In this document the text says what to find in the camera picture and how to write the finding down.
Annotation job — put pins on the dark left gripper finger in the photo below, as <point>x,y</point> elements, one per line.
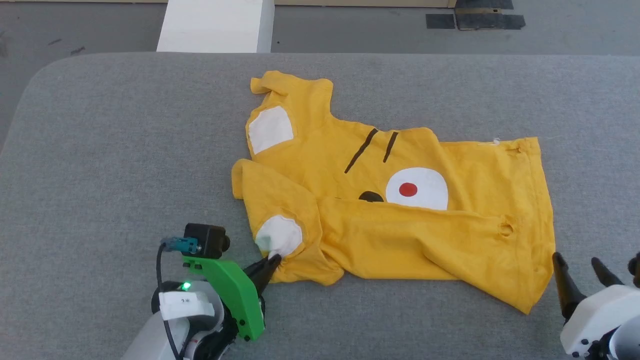
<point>267,277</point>
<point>259,269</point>

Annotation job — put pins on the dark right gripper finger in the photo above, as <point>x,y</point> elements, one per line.
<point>606,275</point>
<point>567,290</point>

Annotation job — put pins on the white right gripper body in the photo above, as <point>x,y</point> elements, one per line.
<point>595,320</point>

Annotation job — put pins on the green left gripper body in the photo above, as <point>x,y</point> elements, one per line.
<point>232,295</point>

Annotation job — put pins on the yellow cartoon face t-shirt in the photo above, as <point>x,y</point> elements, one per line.
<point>400,225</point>

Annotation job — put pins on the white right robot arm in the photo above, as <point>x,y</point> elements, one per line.
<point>627,340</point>

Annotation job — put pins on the white rectangular box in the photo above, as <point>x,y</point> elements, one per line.
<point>215,25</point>

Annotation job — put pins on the lemon print grid partition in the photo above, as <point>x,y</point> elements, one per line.
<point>350,2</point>

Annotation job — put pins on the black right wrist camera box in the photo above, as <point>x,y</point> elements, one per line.
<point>635,270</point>

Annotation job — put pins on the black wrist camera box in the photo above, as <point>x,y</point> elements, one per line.
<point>205,240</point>
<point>635,270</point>

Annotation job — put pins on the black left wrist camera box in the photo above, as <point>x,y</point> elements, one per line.
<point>205,240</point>

